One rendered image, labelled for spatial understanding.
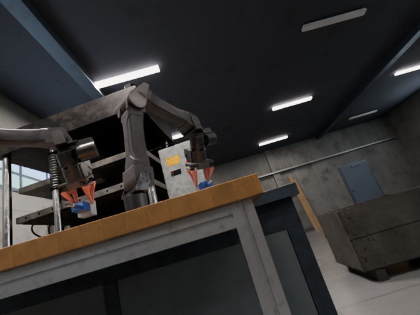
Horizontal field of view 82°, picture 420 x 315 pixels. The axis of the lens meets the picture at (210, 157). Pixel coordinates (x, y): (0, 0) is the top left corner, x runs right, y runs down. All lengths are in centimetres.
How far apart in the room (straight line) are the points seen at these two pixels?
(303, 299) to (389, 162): 1273
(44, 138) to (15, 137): 9
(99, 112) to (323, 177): 1074
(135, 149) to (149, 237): 32
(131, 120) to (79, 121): 143
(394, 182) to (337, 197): 259
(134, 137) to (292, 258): 60
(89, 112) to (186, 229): 179
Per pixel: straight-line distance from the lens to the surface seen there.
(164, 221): 47
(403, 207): 281
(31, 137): 101
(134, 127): 78
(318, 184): 1178
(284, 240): 83
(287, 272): 84
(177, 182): 183
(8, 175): 254
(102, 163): 210
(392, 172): 1337
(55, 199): 218
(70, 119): 226
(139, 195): 68
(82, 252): 55
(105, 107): 212
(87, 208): 95
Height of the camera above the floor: 70
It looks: 19 degrees up
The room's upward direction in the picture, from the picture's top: 17 degrees counter-clockwise
